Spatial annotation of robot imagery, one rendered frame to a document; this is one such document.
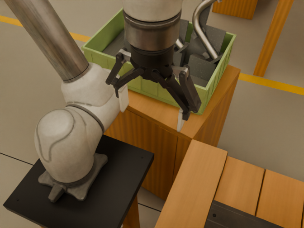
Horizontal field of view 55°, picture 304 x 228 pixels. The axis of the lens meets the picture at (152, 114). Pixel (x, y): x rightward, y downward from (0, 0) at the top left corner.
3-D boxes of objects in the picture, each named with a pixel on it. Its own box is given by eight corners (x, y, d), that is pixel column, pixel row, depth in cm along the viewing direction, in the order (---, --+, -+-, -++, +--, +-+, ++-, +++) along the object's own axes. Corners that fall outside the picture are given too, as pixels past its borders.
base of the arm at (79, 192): (30, 192, 98) (24, 185, 94) (66, 141, 111) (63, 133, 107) (77, 213, 94) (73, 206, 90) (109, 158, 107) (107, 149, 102)
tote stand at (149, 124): (96, 157, 209) (72, 76, 148) (138, 111, 237) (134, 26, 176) (179, 210, 185) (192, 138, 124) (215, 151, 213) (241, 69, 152)
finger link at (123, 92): (121, 91, 61) (117, 90, 62) (123, 112, 67) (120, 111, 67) (127, 82, 63) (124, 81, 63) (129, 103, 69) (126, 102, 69)
